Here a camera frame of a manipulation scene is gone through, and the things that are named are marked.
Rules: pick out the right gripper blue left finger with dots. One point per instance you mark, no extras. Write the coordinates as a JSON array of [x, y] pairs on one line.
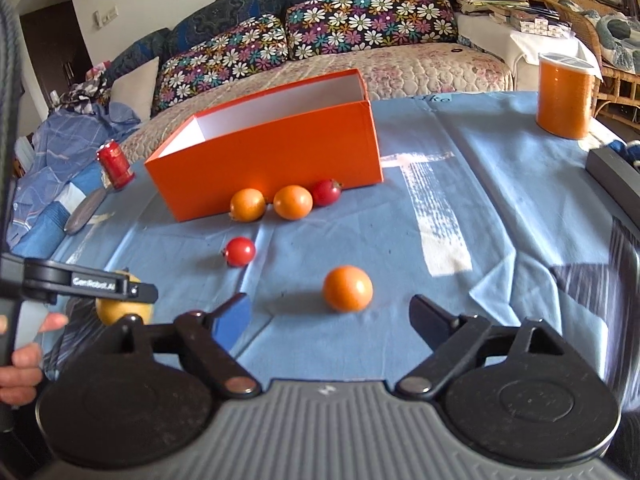
[[227, 323]]

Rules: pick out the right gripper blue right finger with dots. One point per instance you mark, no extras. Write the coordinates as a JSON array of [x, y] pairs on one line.
[[434, 324]]

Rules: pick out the red cherry tomato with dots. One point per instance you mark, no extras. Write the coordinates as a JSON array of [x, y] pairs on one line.
[[325, 192], [240, 251]]

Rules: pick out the small orange tangerine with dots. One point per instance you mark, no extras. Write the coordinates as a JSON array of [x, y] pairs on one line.
[[293, 202], [247, 205], [347, 289]]

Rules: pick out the yellow apple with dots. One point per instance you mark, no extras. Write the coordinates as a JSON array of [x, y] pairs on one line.
[[110, 311]]

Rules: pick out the person's left hand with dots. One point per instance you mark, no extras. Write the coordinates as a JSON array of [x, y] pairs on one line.
[[18, 381]]

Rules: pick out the grey glasses case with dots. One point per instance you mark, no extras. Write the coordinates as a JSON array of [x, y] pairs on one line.
[[85, 210]]

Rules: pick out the blue plaid blanket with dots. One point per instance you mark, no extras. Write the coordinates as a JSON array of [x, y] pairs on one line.
[[65, 171]]

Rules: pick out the light blue tablecloth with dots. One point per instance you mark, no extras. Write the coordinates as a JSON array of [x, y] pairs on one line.
[[480, 210]]

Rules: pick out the red soda can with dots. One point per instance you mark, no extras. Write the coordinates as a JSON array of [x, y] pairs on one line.
[[115, 164]]

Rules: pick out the orange cardboard box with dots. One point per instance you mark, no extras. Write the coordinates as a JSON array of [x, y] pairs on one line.
[[311, 130]]

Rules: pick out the white pillow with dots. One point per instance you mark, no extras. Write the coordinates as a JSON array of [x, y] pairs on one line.
[[136, 89]]

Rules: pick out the dark grey rectangular box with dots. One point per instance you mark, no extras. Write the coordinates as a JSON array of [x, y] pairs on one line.
[[617, 177]]

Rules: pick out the quilted sofa bed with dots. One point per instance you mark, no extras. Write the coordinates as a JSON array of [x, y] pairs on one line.
[[391, 72]]

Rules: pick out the blue cloth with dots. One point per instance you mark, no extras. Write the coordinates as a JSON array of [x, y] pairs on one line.
[[628, 151]]

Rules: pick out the orange cylindrical container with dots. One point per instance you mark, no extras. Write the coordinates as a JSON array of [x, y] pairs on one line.
[[565, 95]]

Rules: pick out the left floral cushion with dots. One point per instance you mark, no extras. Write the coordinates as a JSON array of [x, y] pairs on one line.
[[252, 47]]

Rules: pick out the floral cushion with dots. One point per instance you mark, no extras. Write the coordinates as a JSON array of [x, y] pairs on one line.
[[252, 47], [319, 27]]

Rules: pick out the wicker armchair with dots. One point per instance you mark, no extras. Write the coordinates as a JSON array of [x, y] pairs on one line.
[[613, 38]]

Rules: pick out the right floral cushion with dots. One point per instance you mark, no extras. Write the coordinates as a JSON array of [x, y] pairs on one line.
[[319, 27]]

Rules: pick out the white wall switch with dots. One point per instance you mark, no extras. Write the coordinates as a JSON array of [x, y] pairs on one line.
[[102, 19]]

